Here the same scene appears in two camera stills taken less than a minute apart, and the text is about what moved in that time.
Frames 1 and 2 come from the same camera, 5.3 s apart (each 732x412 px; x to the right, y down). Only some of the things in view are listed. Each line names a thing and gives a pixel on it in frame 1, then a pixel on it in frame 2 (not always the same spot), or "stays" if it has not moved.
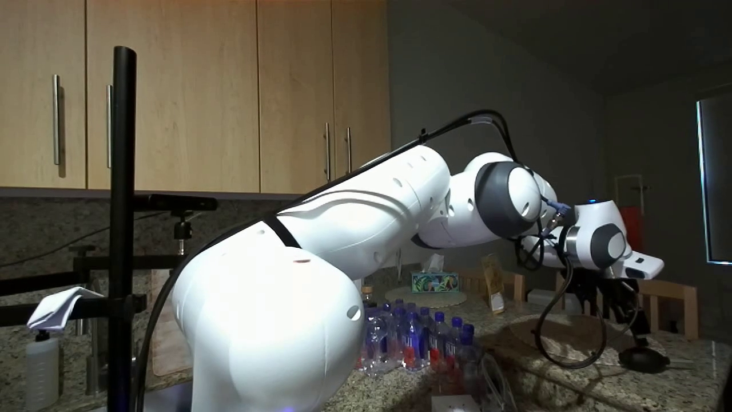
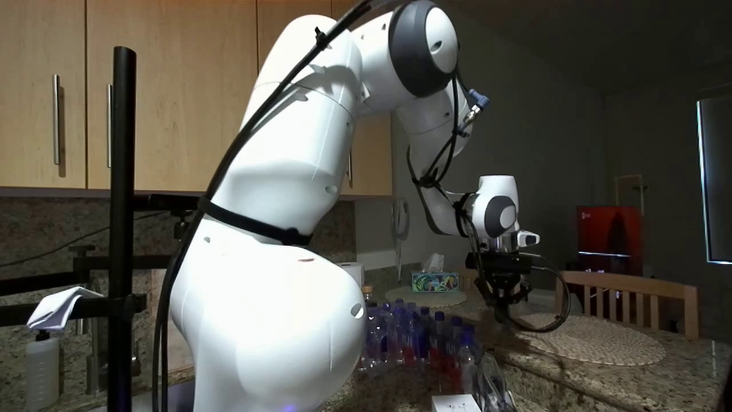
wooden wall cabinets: x=233 y=97 stays
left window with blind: x=715 y=151 stays
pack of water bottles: x=406 y=336 stays
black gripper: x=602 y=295 -> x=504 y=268
